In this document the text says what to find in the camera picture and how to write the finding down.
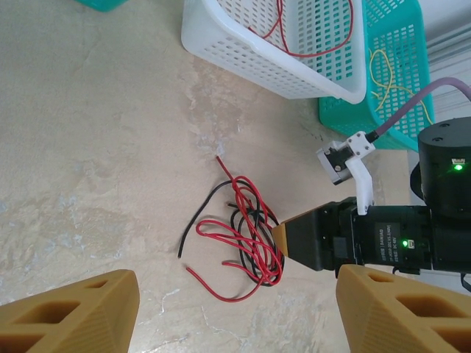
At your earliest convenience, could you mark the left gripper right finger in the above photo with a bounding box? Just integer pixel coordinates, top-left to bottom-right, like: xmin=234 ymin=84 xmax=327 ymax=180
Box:
xmin=335 ymin=265 xmax=471 ymax=353

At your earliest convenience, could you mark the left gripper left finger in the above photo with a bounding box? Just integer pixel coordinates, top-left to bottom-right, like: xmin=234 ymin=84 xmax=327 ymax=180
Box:
xmin=0 ymin=268 xmax=141 ymax=353

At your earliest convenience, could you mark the black cable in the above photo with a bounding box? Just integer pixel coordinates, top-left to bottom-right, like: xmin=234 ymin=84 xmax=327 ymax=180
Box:
xmin=177 ymin=179 xmax=236 ymax=258
xmin=226 ymin=200 xmax=286 ymax=290

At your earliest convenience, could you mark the red cable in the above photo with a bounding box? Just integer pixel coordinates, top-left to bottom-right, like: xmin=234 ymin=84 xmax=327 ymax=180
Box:
xmin=215 ymin=156 xmax=284 ymax=286
xmin=185 ymin=218 xmax=284 ymax=302
xmin=247 ymin=0 xmax=355 ymax=58

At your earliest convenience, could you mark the yellow cable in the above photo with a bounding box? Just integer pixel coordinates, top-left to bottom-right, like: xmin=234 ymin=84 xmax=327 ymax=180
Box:
xmin=369 ymin=49 xmax=434 ymax=125

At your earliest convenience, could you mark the white plastic basket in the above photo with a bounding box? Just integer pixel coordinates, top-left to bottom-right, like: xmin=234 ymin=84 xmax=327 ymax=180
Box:
xmin=180 ymin=0 xmax=369 ymax=105

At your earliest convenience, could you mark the teal plastic basket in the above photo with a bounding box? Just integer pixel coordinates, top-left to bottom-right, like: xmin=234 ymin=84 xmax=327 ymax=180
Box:
xmin=73 ymin=0 xmax=130 ymax=12
xmin=318 ymin=0 xmax=437 ymax=151

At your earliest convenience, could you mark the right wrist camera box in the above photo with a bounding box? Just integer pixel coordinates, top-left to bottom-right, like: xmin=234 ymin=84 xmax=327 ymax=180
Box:
xmin=316 ymin=131 xmax=377 ymax=216

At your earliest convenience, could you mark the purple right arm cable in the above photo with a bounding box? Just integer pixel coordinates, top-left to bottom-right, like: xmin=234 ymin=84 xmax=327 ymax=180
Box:
xmin=371 ymin=76 xmax=471 ymax=139

